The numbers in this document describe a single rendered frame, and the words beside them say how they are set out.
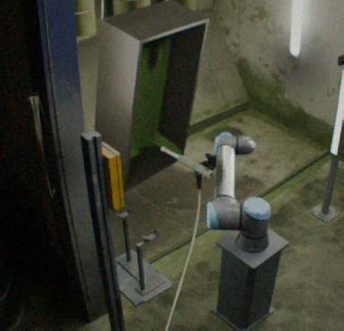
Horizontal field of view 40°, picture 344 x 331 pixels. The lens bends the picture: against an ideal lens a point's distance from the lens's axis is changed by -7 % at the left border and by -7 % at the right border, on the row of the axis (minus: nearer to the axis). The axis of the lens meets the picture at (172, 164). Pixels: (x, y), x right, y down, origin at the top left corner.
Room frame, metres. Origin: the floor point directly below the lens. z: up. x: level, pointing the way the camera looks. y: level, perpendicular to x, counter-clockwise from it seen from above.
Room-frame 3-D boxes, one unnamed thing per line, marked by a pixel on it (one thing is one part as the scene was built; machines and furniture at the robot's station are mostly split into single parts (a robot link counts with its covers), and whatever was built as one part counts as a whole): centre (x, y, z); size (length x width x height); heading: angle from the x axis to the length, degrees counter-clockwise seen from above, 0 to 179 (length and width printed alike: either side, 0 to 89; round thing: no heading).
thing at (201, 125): (3.94, 0.20, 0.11); 2.70 x 0.02 x 0.13; 130
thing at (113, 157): (1.61, 0.25, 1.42); 0.12 x 0.06 x 0.26; 40
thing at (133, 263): (1.68, 0.17, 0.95); 0.26 x 0.15 x 0.32; 40
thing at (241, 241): (2.06, -0.45, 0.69); 0.19 x 0.19 x 0.10
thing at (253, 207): (2.06, -0.44, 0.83); 0.17 x 0.15 x 0.18; 84
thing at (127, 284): (1.67, 0.19, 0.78); 0.31 x 0.23 x 0.01; 40
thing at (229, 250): (2.06, -0.45, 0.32); 0.31 x 0.31 x 0.64; 40
